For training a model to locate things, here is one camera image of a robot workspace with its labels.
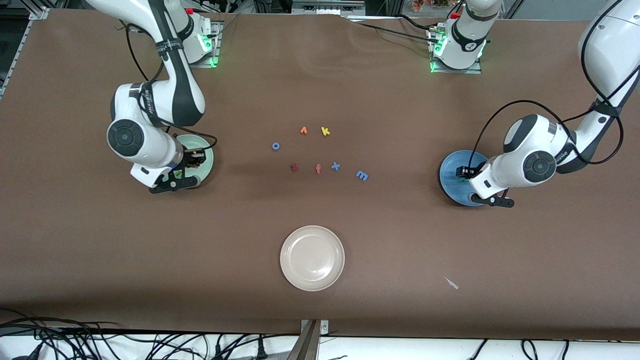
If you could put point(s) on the blue plate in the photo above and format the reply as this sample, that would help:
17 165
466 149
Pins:
450 190

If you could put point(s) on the green plate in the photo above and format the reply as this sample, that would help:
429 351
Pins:
207 170

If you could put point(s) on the beige plate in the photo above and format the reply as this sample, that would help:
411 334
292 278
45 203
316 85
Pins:
312 258

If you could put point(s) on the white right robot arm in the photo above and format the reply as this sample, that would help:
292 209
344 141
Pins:
150 150

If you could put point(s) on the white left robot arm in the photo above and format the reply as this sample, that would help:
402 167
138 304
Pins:
530 135

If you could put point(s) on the brown table cover sheet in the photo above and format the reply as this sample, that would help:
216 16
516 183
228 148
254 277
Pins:
150 260

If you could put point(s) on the aluminium frame strut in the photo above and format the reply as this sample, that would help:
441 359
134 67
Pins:
307 345

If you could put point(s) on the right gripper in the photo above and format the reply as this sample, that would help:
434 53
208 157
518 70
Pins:
188 159

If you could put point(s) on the yellow foam letter k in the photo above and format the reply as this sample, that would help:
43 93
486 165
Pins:
325 131

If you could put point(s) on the blue foam letter m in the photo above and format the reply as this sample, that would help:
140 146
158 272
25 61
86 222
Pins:
362 175

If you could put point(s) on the white tape scrap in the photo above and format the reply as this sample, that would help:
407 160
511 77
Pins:
451 283

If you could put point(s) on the grey metal box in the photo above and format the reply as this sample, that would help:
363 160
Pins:
325 6

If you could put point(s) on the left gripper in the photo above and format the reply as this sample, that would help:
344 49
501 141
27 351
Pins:
466 172

